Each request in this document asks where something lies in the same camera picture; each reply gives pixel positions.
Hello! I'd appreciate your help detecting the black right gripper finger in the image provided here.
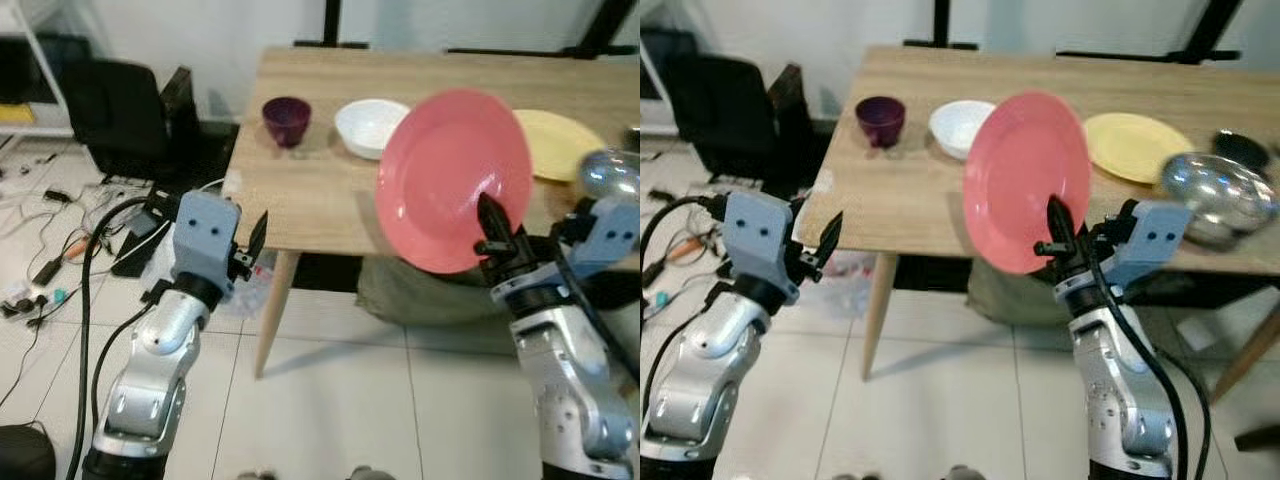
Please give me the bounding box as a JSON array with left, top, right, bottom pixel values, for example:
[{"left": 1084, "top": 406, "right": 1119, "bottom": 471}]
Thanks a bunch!
[
  {"left": 1045, "top": 195, "right": 1077, "bottom": 247},
  {"left": 478, "top": 193, "right": 514, "bottom": 247}
]

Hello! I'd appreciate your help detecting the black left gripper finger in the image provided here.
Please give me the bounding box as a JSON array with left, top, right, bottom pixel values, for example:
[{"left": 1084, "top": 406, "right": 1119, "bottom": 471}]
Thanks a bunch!
[
  {"left": 244, "top": 210, "right": 270, "bottom": 267},
  {"left": 814, "top": 210, "right": 845, "bottom": 270}
]

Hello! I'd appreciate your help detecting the pink plate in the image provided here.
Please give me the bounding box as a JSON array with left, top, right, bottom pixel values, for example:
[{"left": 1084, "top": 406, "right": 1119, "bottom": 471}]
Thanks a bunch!
[
  {"left": 375, "top": 88, "right": 535, "bottom": 276},
  {"left": 962, "top": 90, "right": 1090, "bottom": 276}
]

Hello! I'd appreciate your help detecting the light wooden table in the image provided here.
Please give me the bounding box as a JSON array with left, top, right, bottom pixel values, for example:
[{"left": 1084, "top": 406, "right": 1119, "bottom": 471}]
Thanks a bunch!
[
  {"left": 222, "top": 45, "right": 641, "bottom": 382},
  {"left": 795, "top": 45, "right": 1280, "bottom": 406}
]

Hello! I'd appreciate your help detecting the grey-green sack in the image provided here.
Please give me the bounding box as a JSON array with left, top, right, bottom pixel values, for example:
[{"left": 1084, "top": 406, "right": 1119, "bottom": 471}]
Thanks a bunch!
[
  {"left": 354, "top": 255, "right": 523, "bottom": 328},
  {"left": 964, "top": 258, "right": 1077, "bottom": 328}
]

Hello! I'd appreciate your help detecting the yellow plate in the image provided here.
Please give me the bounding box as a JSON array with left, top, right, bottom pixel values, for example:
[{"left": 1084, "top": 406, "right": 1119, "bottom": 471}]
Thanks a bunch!
[
  {"left": 512, "top": 108, "right": 608, "bottom": 184},
  {"left": 1083, "top": 112, "right": 1197, "bottom": 185}
]

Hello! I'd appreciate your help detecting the purple cup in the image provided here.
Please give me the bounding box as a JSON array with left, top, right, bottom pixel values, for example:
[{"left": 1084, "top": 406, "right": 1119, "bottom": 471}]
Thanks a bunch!
[
  {"left": 262, "top": 96, "right": 313, "bottom": 150},
  {"left": 855, "top": 96, "right": 908, "bottom": 150}
]

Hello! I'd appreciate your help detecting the steel bowl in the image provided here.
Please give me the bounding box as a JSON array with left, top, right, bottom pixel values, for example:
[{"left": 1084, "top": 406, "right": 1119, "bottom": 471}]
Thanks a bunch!
[
  {"left": 1159, "top": 152, "right": 1280, "bottom": 250},
  {"left": 577, "top": 149, "right": 641, "bottom": 202}
]

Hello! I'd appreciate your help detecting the white paper sheet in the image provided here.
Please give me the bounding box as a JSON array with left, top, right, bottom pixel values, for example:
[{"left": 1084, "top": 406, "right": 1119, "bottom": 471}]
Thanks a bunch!
[{"left": 1174, "top": 314, "right": 1218, "bottom": 353}]

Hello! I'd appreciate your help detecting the white bowl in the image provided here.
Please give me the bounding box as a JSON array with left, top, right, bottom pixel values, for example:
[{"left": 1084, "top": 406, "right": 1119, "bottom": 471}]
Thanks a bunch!
[
  {"left": 929, "top": 100, "right": 998, "bottom": 162},
  {"left": 334, "top": 98, "right": 413, "bottom": 162}
]

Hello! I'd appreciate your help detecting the black office chair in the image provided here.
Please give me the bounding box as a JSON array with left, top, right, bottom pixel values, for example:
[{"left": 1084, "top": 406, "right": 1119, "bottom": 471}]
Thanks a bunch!
[
  {"left": 664, "top": 54, "right": 804, "bottom": 188},
  {"left": 62, "top": 57, "right": 203, "bottom": 187}
]

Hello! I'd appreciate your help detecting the black bowl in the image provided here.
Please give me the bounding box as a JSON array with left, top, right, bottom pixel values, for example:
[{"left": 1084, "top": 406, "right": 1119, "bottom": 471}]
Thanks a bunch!
[{"left": 1211, "top": 129, "right": 1274, "bottom": 173}]

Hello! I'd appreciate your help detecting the black slanted stand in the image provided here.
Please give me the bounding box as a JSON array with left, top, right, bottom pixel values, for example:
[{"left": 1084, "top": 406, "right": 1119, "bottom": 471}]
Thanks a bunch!
[
  {"left": 1056, "top": 0, "right": 1247, "bottom": 66},
  {"left": 444, "top": 0, "right": 641, "bottom": 60}
]

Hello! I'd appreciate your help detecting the black stand base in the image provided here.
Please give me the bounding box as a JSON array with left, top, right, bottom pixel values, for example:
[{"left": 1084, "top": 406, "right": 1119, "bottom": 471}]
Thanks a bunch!
[
  {"left": 292, "top": 0, "right": 370, "bottom": 50},
  {"left": 903, "top": 0, "right": 980, "bottom": 51}
]

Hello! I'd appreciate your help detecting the black round bag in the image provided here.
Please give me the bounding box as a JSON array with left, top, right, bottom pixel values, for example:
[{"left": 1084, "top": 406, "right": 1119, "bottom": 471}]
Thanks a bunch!
[{"left": 0, "top": 422, "right": 57, "bottom": 480}]

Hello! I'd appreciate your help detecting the white shelf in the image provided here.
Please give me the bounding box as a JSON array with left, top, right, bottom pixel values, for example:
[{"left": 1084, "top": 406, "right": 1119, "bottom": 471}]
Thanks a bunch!
[{"left": 0, "top": 0, "right": 78, "bottom": 138}]

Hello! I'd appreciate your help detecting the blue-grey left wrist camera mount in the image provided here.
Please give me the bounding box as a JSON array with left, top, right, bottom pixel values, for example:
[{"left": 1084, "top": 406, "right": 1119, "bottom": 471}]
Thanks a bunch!
[
  {"left": 721, "top": 190, "right": 802, "bottom": 307},
  {"left": 171, "top": 190, "right": 242, "bottom": 293}
]

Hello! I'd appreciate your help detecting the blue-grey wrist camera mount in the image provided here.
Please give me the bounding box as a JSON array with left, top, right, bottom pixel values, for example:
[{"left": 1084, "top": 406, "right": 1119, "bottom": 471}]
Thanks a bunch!
[
  {"left": 1104, "top": 199, "right": 1197, "bottom": 293},
  {"left": 563, "top": 195, "right": 641, "bottom": 283},
  {"left": 721, "top": 190, "right": 802, "bottom": 307},
  {"left": 171, "top": 190, "right": 242, "bottom": 293}
]

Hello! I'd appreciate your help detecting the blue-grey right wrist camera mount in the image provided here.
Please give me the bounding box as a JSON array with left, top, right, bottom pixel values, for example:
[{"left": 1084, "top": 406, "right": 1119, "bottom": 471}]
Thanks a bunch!
[
  {"left": 563, "top": 195, "right": 641, "bottom": 283},
  {"left": 1104, "top": 199, "right": 1197, "bottom": 293}
]

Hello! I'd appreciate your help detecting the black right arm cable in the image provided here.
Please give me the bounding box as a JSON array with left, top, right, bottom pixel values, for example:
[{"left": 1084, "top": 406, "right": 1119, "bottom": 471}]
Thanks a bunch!
[
  {"left": 545, "top": 232, "right": 641, "bottom": 393},
  {"left": 1085, "top": 235, "right": 1213, "bottom": 480}
]

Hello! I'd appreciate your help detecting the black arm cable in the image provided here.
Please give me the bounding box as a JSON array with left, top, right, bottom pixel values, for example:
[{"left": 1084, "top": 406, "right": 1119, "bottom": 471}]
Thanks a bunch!
[
  {"left": 64, "top": 194, "right": 153, "bottom": 480},
  {"left": 1085, "top": 235, "right": 1213, "bottom": 480},
  {"left": 545, "top": 232, "right": 641, "bottom": 393},
  {"left": 640, "top": 194, "right": 723, "bottom": 421}
]

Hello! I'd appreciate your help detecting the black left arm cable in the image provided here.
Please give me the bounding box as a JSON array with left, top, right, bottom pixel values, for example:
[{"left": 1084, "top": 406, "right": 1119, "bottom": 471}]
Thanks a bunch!
[
  {"left": 64, "top": 194, "right": 153, "bottom": 480},
  {"left": 640, "top": 194, "right": 723, "bottom": 421}
]

